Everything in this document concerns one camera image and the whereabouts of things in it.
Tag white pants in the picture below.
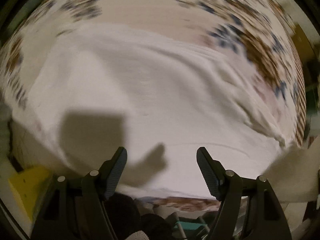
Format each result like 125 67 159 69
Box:
12 24 295 198

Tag teal drying rack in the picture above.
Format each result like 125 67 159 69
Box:
172 212 210 240

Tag yellow box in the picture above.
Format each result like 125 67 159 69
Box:
8 166 53 223

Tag floral bed blanket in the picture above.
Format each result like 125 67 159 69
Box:
1 0 306 211

